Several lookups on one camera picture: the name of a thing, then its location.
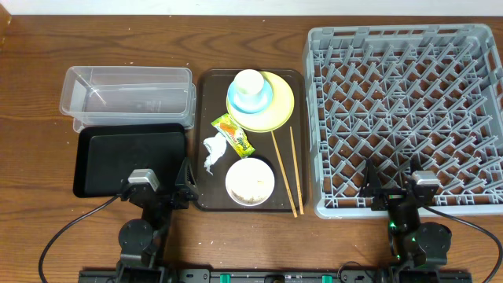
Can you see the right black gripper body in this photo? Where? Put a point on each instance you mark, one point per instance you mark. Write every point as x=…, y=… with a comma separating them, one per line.
x=391, y=198

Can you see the clear plastic bin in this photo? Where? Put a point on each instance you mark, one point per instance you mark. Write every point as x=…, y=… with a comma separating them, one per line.
x=128, y=95

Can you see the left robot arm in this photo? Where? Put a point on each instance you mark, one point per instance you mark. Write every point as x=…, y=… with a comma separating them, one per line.
x=142, y=240

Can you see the rice leftovers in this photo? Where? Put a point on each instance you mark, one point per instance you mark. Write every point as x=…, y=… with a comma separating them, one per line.
x=250, y=192

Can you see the white tissue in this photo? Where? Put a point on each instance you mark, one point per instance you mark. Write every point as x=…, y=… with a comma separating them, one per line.
x=216, y=147

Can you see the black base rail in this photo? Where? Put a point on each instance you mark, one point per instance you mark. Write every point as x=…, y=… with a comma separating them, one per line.
x=206, y=276

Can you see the grey dishwasher rack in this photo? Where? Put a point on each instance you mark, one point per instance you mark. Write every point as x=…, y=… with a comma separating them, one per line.
x=393, y=94

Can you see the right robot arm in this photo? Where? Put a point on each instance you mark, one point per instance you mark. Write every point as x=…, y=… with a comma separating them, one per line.
x=421, y=247

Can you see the wooden chopstick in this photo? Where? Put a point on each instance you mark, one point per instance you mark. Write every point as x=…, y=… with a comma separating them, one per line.
x=284, y=176
x=296, y=168

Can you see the black plastic tray bin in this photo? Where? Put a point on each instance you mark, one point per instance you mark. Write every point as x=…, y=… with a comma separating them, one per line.
x=106, y=156

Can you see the dark brown serving tray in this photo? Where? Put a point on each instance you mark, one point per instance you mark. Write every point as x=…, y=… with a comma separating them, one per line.
x=211, y=104

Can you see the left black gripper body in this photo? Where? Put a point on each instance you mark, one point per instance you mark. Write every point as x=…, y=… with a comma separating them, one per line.
x=161, y=197

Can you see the green yellow snack wrapper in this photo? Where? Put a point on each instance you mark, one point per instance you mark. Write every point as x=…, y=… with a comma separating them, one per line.
x=234, y=134

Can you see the yellow-green plate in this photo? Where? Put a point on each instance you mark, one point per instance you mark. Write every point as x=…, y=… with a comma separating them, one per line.
x=272, y=117

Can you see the light blue saucer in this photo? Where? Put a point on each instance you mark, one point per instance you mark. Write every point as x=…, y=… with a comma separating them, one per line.
x=263, y=100

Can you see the white cup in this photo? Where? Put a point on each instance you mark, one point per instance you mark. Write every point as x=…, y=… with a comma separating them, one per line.
x=248, y=85

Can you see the white bowl with rice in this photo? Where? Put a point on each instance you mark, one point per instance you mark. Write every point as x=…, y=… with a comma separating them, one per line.
x=250, y=169

